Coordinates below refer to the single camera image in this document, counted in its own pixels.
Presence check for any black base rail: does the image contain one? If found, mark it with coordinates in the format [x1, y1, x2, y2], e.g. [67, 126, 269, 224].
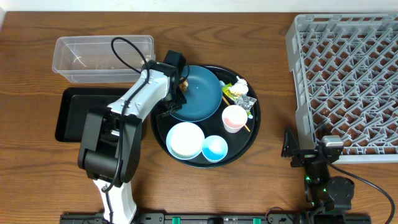
[59, 212, 373, 224]

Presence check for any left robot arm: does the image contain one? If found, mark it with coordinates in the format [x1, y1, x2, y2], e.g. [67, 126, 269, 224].
[78, 56, 186, 223]

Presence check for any black rectangular tray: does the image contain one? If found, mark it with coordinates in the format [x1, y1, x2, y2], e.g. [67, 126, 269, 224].
[55, 87, 127, 142]

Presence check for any brown food scrap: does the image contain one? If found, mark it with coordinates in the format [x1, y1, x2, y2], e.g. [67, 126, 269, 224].
[179, 80, 189, 93]

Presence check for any green yellow wrapper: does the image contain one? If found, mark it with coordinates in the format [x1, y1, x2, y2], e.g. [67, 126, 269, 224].
[222, 83, 240, 101]

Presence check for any round black serving tray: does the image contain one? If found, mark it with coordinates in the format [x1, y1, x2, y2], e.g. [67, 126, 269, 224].
[150, 65, 261, 168]

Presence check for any crumpled foil wrapper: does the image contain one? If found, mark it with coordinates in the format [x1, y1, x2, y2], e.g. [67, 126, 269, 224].
[235, 95, 257, 113]

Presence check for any crumpled white tissue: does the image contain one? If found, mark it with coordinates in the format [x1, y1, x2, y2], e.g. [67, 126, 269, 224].
[230, 77, 249, 95]

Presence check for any light blue plastic spoon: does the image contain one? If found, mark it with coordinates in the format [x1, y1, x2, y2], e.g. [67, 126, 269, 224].
[219, 80, 226, 87]

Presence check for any small blue cup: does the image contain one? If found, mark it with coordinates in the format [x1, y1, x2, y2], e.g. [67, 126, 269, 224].
[202, 135, 228, 163]

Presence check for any grey dishwasher rack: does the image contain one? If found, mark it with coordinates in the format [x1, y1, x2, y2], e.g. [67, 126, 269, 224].
[285, 13, 397, 164]

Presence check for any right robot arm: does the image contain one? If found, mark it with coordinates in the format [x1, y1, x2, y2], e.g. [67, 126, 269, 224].
[281, 128, 354, 224]

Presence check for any pink cup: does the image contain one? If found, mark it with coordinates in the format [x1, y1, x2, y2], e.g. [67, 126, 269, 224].
[221, 105, 249, 134]

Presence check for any wooden chopstick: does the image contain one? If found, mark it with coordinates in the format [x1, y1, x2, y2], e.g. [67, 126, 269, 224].
[221, 95, 251, 133]

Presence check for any clear plastic bin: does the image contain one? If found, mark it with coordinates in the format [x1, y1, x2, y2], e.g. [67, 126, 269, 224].
[52, 35, 144, 83]

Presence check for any dark blue plate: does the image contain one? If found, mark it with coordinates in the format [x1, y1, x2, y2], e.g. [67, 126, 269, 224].
[171, 65, 222, 122]

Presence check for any white light-blue bowl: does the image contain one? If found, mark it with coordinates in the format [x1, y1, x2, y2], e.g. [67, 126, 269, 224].
[166, 122, 205, 160]

